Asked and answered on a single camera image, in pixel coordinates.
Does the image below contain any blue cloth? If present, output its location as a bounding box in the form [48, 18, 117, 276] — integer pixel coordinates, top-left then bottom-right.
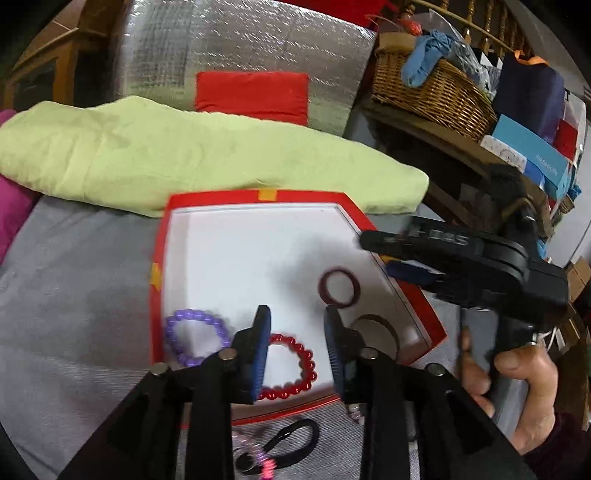
[402, 30, 455, 88]

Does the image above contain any silver foil mat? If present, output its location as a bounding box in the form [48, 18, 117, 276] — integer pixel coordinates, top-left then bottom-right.
[108, 0, 377, 137]

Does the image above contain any red box with white inside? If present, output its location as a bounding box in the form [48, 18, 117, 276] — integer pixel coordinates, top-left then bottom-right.
[148, 189, 448, 425]

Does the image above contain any light green blanket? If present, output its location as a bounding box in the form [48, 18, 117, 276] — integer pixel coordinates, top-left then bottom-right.
[0, 95, 430, 217]

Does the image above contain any wooden cabinet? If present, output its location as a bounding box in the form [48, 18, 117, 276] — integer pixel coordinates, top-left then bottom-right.
[9, 0, 125, 109]

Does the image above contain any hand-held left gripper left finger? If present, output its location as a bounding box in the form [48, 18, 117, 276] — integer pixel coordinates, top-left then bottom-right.
[58, 305, 273, 480]

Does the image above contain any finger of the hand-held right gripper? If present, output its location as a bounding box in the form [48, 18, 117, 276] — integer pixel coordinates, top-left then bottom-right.
[359, 228, 490, 269]
[385, 259, 465, 303]

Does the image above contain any blue cardboard box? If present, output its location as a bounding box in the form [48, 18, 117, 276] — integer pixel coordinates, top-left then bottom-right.
[492, 114, 571, 188]

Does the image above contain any red cloth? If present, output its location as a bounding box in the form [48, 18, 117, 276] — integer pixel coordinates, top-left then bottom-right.
[281, 0, 400, 26]

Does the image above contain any white patterned box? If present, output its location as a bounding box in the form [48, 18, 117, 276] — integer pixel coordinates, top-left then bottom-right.
[480, 134, 528, 172]

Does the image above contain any magenta pillow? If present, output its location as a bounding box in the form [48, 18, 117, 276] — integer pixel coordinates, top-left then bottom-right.
[0, 108, 42, 259]

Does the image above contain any dark wooden table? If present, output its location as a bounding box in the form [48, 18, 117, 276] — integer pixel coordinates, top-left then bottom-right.
[360, 99, 555, 232]

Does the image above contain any navy bag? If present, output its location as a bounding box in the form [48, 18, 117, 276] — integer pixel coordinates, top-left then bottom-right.
[492, 53, 566, 144]

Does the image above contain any red bead bracelet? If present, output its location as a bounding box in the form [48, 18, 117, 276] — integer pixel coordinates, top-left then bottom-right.
[256, 333, 319, 401]

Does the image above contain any person's right hand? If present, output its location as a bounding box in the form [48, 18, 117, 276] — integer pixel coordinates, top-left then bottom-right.
[457, 329, 560, 456]

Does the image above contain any dark red bangle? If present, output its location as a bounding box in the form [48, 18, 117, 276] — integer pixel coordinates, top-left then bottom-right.
[320, 269, 360, 308]

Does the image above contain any red cushion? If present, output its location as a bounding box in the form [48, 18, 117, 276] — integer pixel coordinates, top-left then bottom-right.
[195, 71, 310, 126]

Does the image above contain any brown wooden bangle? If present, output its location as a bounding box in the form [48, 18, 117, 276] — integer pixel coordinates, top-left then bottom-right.
[348, 314, 400, 357]

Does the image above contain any dark hair tie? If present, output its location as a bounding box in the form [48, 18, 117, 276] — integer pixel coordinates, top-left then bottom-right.
[233, 419, 320, 476]

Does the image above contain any clear plastic bag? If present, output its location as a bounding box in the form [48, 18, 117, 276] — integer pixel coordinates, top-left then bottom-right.
[429, 9, 502, 86]

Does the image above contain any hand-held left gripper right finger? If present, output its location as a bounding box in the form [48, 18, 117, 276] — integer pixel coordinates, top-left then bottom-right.
[323, 305, 539, 480]

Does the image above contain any person's right forearm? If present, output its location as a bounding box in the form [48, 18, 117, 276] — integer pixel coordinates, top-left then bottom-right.
[522, 411, 591, 480]

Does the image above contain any pink bead hair tie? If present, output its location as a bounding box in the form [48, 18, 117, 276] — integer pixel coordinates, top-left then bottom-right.
[233, 429, 278, 478]

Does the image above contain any small red box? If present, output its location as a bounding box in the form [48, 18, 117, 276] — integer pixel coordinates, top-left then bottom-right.
[554, 120, 580, 160]

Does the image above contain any wooden railing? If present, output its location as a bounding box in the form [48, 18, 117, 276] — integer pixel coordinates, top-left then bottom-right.
[402, 0, 520, 51]

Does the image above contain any wicker basket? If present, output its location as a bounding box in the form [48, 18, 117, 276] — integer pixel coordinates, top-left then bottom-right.
[372, 34, 497, 141]

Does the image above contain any brown cardboard box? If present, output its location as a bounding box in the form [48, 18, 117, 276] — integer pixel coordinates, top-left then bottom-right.
[566, 258, 591, 324]

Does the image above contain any purple bead bracelet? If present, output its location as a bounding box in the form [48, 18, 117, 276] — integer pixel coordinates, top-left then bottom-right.
[165, 308, 233, 367]

